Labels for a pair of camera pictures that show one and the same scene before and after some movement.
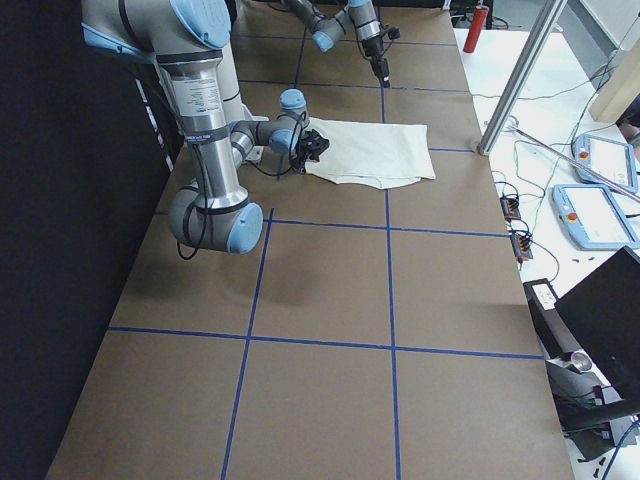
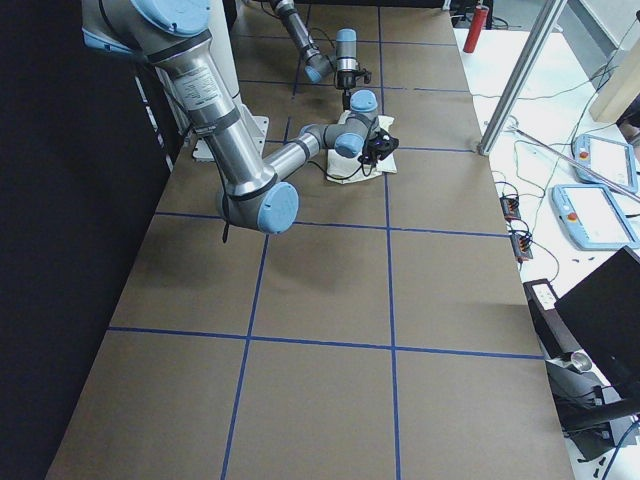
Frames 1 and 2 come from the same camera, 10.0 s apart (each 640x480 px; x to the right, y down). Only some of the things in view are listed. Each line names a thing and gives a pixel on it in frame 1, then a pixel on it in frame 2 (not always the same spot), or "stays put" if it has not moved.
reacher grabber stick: (601, 177) stays put
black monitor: (604, 310) stays put
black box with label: (554, 333) stays put
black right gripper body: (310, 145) -> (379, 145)
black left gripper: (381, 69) -> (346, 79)
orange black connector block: (510, 207) stays put
